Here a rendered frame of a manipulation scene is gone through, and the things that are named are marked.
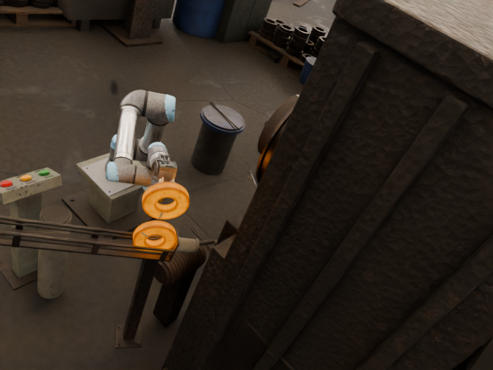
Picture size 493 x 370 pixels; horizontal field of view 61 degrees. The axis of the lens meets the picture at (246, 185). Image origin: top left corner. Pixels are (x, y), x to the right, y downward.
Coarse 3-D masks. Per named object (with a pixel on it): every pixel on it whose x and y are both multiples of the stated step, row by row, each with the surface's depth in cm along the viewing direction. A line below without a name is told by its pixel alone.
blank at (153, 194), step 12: (144, 192) 140; (156, 192) 137; (168, 192) 138; (180, 192) 139; (144, 204) 140; (156, 204) 142; (168, 204) 146; (180, 204) 143; (156, 216) 145; (168, 216) 146
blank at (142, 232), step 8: (144, 224) 151; (152, 224) 150; (160, 224) 151; (168, 224) 153; (136, 232) 151; (144, 232) 150; (152, 232) 151; (160, 232) 152; (168, 232) 153; (136, 240) 152; (144, 240) 153; (152, 240) 159; (160, 240) 158; (168, 240) 156; (168, 248) 159
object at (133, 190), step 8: (88, 160) 234; (96, 160) 237; (80, 168) 228; (88, 176) 226; (96, 184) 223; (104, 192) 221; (120, 192) 224; (128, 192) 226; (136, 192) 232; (112, 200) 220
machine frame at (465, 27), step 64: (384, 0) 78; (448, 0) 106; (320, 64) 94; (384, 64) 85; (448, 64) 75; (320, 128) 95; (384, 128) 89; (448, 128) 78; (256, 192) 118; (320, 192) 104; (384, 192) 90; (448, 192) 84; (256, 256) 122; (320, 256) 111; (384, 256) 98; (448, 256) 89; (192, 320) 161; (256, 320) 136; (320, 320) 118; (384, 320) 104; (448, 320) 93
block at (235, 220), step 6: (234, 216) 165; (240, 216) 165; (228, 222) 162; (234, 222) 162; (240, 222) 163; (228, 228) 162; (234, 228) 160; (222, 234) 166; (228, 234) 164; (222, 240) 167
